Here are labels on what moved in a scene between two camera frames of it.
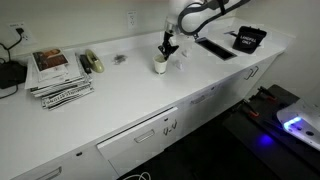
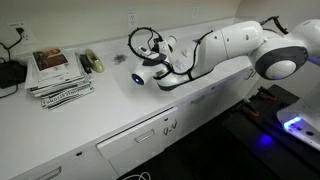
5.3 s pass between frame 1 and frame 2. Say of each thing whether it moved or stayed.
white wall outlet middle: stayed
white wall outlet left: stayed
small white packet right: stayed
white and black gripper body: moved
